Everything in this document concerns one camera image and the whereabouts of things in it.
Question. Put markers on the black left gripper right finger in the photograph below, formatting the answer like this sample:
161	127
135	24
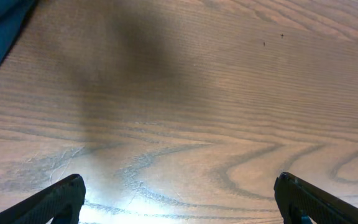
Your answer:
300	202

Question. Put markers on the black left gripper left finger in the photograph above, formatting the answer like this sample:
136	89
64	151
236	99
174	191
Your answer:
59	203

